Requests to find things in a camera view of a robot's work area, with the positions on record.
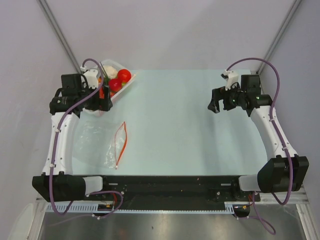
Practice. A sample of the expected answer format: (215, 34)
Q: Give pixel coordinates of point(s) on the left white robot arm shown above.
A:
(78, 92)

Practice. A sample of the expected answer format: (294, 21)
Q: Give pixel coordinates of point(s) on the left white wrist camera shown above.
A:
(92, 76)

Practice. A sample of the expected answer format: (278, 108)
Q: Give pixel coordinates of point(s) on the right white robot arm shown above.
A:
(285, 169)

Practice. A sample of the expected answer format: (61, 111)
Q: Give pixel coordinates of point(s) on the white slotted cable duct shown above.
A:
(104, 208)

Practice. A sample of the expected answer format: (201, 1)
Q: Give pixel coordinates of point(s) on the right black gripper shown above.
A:
(219, 94)

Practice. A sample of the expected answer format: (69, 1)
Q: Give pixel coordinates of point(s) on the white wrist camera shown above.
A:
(231, 78)
(92, 76)

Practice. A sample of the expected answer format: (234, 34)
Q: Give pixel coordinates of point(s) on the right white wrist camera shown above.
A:
(231, 78)

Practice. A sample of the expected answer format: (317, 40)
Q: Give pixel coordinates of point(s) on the red tomato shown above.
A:
(124, 75)

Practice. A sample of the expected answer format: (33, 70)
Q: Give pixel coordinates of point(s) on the clear orange zip top bag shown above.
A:
(100, 144)

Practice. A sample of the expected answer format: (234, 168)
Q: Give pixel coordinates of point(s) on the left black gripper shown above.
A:
(100, 104)

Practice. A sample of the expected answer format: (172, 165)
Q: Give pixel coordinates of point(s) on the green scallion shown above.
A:
(106, 77)

